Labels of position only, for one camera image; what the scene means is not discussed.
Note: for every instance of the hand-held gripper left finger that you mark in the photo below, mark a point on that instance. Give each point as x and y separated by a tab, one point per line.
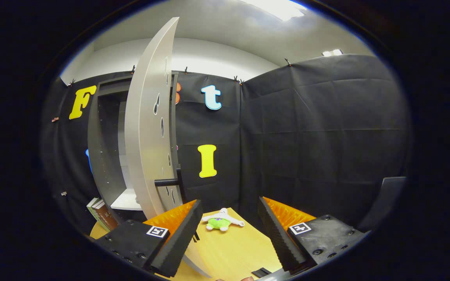
180	238

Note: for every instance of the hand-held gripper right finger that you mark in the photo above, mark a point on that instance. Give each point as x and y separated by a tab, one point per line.
275	238

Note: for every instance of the beige cabinet door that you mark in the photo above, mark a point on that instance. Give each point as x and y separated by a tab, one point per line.
147	136

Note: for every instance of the small black flat object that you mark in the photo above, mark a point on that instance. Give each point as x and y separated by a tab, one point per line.
260	272

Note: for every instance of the pink and green plush toy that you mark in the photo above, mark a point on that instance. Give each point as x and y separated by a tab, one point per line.
219	223

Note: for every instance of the grey cabinet body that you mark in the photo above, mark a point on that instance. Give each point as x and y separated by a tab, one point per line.
106	148

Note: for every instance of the small ceiling light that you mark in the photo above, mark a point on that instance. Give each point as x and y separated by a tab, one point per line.
332	52

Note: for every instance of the long ceiling light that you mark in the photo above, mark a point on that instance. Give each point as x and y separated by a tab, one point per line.
277	8

